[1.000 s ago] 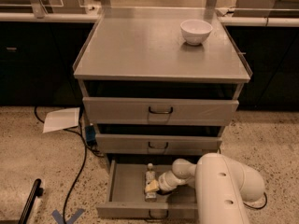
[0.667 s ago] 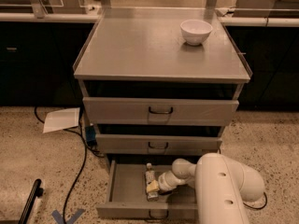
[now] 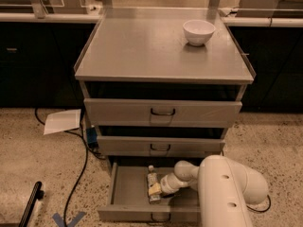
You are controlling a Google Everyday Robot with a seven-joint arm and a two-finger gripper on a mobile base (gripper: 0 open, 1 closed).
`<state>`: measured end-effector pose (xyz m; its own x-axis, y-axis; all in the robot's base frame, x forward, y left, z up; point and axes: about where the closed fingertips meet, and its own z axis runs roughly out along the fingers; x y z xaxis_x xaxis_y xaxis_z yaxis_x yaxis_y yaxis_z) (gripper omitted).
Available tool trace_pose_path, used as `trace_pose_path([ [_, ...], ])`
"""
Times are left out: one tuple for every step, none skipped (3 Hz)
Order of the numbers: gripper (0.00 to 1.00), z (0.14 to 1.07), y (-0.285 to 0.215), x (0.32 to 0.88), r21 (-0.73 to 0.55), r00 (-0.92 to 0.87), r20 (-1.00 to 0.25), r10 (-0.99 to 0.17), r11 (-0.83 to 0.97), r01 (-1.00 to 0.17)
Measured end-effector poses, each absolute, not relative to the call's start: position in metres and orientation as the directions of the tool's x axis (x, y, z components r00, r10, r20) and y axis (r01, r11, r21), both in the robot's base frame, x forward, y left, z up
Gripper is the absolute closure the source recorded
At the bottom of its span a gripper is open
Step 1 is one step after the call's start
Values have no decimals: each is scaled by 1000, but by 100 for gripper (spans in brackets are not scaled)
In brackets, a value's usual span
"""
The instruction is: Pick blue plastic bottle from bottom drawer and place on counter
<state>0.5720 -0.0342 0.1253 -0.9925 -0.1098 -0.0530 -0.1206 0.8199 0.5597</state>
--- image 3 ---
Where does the black bar bottom left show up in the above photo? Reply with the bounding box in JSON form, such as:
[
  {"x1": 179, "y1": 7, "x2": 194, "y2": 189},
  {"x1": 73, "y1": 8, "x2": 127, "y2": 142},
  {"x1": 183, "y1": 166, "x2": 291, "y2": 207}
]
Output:
[{"x1": 18, "y1": 181, "x2": 45, "y2": 227}]

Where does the blue power adapter box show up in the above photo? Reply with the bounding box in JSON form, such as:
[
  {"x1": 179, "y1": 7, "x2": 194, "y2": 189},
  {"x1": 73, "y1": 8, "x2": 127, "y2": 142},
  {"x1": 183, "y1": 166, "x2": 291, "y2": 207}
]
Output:
[{"x1": 86, "y1": 128, "x2": 98, "y2": 148}]

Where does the black cable floor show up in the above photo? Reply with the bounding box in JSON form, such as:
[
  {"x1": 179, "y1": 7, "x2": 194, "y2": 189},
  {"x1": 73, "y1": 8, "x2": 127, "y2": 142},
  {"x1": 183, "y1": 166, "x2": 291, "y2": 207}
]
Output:
[
  {"x1": 245, "y1": 194, "x2": 273, "y2": 214},
  {"x1": 34, "y1": 108, "x2": 106, "y2": 227}
]

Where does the grey bottom drawer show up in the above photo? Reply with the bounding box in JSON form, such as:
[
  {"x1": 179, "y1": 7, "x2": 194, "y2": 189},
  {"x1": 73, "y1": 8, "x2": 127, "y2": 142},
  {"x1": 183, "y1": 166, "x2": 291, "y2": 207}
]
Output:
[{"x1": 98, "y1": 158, "x2": 201, "y2": 223}]

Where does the clear plastic bottle white cap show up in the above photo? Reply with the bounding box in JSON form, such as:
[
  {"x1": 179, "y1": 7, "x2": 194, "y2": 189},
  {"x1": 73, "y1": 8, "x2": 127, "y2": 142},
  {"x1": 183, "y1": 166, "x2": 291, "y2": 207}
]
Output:
[{"x1": 147, "y1": 166, "x2": 161, "y2": 204}]

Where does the dark counter cabinet right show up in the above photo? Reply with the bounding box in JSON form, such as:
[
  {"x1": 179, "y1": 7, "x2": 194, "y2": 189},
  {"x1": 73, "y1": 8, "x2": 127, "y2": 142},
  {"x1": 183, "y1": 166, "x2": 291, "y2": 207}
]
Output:
[{"x1": 223, "y1": 18, "x2": 303, "y2": 113}]

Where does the white ceramic bowl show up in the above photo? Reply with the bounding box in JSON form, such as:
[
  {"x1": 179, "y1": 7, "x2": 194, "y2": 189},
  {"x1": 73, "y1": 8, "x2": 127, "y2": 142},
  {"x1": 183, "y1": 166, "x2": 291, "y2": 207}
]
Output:
[{"x1": 183, "y1": 20, "x2": 216, "y2": 46}]

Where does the grey middle drawer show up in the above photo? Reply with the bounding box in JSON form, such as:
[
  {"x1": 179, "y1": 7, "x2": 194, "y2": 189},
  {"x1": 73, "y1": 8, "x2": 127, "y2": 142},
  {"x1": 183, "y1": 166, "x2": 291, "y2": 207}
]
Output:
[{"x1": 98, "y1": 136, "x2": 225, "y2": 158}]

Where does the grey metal drawer cabinet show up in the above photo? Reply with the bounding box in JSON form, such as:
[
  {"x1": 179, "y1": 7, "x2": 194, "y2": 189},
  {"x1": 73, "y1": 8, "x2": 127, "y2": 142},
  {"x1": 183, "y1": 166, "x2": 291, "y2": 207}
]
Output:
[{"x1": 73, "y1": 7, "x2": 257, "y2": 172}]

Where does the grey drawer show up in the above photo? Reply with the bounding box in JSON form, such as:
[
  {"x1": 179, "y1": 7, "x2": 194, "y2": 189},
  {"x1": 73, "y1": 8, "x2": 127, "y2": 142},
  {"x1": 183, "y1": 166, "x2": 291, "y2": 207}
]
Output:
[
  {"x1": 84, "y1": 98, "x2": 241, "y2": 128},
  {"x1": 98, "y1": 136, "x2": 225, "y2": 158},
  {"x1": 98, "y1": 158, "x2": 201, "y2": 223}
]

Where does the black cable right floor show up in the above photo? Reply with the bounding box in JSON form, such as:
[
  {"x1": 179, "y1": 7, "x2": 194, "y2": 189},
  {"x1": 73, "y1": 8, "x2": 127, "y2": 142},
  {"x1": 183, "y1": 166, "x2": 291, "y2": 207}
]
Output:
[{"x1": 245, "y1": 194, "x2": 273, "y2": 214}]

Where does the dark counter cabinet left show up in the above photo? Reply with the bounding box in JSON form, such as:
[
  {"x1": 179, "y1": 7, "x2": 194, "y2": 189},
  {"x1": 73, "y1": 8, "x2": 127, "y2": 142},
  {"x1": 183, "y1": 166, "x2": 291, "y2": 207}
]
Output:
[{"x1": 0, "y1": 22, "x2": 96, "y2": 108}]

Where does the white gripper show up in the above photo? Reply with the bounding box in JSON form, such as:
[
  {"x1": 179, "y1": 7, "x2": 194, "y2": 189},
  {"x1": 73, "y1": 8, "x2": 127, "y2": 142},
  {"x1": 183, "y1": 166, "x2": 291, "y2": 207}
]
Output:
[{"x1": 148, "y1": 173, "x2": 188, "y2": 196}]

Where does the dark counter cabinet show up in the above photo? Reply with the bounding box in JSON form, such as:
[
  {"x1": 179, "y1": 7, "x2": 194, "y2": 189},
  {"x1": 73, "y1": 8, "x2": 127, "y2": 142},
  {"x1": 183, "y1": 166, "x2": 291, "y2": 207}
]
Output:
[
  {"x1": 223, "y1": 18, "x2": 303, "y2": 113},
  {"x1": 0, "y1": 22, "x2": 96, "y2": 108}
]

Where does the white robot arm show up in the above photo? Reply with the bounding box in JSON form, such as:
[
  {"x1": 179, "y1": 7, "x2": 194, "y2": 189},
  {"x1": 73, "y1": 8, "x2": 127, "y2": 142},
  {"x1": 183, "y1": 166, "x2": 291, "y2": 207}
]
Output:
[{"x1": 147, "y1": 155, "x2": 269, "y2": 227}]

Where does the white paper sheet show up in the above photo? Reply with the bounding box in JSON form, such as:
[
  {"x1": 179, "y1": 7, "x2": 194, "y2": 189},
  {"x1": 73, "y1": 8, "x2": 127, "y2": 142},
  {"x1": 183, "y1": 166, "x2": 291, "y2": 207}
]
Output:
[{"x1": 44, "y1": 109, "x2": 80, "y2": 135}]

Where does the black cable left floor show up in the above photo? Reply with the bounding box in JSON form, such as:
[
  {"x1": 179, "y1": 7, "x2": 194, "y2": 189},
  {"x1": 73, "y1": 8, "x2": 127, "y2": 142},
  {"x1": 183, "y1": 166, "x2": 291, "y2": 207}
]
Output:
[{"x1": 34, "y1": 108, "x2": 106, "y2": 227}]

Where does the grey top drawer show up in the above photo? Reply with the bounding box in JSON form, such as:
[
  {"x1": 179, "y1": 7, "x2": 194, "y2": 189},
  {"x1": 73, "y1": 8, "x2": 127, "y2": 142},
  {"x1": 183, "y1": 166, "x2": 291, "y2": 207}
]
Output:
[{"x1": 84, "y1": 98, "x2": 241, "y2": 128}]

